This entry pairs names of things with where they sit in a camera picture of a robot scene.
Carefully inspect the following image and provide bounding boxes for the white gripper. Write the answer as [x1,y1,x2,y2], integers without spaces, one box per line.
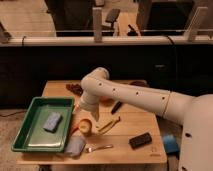
[79,91,100,122]

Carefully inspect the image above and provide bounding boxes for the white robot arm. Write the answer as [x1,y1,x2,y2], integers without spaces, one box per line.
[79,67,213,171]

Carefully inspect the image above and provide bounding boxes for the metal cup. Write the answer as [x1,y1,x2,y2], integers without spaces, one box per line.
[65,136,86,157]

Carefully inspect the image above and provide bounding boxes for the yellow french fries toy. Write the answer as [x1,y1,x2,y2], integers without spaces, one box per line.
[98,116,121,135]

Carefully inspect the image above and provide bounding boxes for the black marker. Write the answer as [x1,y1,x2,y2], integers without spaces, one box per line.
[111,102,122,114]

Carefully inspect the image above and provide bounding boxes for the dark red grapes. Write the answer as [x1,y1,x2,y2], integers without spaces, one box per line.
[66,84,83,96]

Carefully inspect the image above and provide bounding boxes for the wooden table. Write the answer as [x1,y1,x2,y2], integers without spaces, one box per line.
[16,79,168,166]

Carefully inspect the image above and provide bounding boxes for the blue sponge in tray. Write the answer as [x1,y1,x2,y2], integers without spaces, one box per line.
[43,112,62,133]

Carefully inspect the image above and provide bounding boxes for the black rectangular block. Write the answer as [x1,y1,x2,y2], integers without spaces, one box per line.
[129,133,152,149]

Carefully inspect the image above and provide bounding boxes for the green plastic tray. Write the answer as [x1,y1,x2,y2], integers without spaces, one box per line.
[11,97,74,153]

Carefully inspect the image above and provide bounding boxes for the blue object beside table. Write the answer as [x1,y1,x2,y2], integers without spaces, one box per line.
[163,135,179,154]

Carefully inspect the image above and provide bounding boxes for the white horizontal rail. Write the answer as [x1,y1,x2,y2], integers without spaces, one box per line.
[0,35,213,47]

